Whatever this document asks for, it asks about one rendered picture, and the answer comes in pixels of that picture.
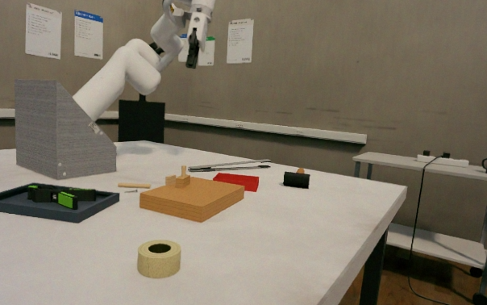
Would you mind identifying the dark green mallet with tan wooden handle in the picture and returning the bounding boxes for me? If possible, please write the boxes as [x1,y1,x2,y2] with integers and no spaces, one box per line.
[283,168,310,189]

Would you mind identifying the red shallow tray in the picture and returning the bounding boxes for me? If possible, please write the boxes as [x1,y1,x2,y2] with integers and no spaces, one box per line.
[213,173,259,192]

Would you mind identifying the small wooden block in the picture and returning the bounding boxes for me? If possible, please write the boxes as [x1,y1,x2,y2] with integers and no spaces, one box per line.
[176,174,190,189]

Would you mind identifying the brown wooden board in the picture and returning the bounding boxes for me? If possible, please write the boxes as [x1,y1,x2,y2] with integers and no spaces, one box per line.
[139,174,245,223]

